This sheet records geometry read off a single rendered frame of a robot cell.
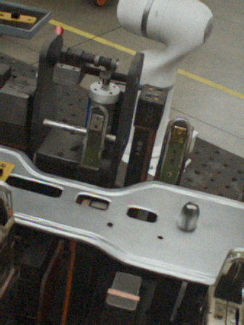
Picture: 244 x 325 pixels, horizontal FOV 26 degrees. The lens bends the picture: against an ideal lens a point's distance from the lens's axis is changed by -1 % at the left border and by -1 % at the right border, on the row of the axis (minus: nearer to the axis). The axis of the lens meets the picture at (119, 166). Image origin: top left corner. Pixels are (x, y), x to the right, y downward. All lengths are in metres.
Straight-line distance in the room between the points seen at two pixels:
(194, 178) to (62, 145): 0.56
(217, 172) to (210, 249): 0.77
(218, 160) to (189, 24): 0.56
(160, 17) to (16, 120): 0.42
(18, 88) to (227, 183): 0.75
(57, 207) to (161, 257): 0.19
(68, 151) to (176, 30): 0.39
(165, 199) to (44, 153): 0.28
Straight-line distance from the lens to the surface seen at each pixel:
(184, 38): 1.27
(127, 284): 0.82
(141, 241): 0.87
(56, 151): 1.11
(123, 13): 1.32
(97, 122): 1.00
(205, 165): 1.66
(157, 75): 1.34
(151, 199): 0.96
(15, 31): 1.13
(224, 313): 0.75
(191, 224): 0.91
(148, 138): 1.06
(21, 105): 1.07
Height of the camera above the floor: 1.58
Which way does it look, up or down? 35 degrees down
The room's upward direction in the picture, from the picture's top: 10 degrees clockwise
